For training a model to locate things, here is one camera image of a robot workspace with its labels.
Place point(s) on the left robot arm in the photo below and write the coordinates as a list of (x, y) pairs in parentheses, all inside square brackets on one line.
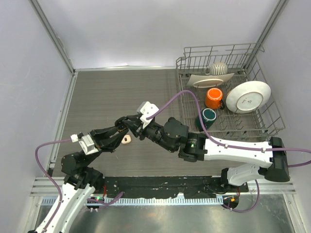
[(80, 180)]

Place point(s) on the white square plate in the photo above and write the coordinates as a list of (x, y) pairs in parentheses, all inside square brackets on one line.
[(206, 81)]

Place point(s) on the beige earbud charging case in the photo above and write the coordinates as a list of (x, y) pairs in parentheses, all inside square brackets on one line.
[(126, 140)]

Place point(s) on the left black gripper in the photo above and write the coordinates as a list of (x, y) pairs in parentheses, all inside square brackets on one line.
[(103, 141)]

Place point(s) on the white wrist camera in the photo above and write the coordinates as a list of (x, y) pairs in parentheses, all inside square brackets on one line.
[(86, 143), (147, 109)]

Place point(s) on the black earbud charging case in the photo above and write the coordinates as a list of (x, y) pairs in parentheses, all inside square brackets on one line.
[(120, 125)]

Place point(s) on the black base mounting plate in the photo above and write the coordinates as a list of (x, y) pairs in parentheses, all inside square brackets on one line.
[(164, 187)]

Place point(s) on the white round plate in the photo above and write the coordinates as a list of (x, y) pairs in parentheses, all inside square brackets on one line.
[(248, 97)]

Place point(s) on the striped ceramic mug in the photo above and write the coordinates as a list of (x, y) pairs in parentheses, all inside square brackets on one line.
[(217, 69)]

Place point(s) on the teal mug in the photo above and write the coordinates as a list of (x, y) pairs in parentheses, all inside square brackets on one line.
[(208, 117)]

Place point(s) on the white slotted cable duct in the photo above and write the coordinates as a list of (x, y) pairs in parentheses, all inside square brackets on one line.
[(180, 200)]

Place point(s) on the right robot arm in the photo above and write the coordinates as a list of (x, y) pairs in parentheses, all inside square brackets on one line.
[(260, 160)]

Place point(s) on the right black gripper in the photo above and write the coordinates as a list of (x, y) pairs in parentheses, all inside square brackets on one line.
[(136, 125)]

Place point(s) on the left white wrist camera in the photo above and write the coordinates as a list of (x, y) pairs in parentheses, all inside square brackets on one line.
[(86, 143)]

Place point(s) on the grey wire dish rack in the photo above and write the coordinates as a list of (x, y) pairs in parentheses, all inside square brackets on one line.
[(258, 125)]

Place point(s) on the orange mug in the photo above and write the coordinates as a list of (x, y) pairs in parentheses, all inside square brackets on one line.
[(214, 98)]

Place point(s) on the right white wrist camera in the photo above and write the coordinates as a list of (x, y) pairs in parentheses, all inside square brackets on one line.
[(147, 109)]

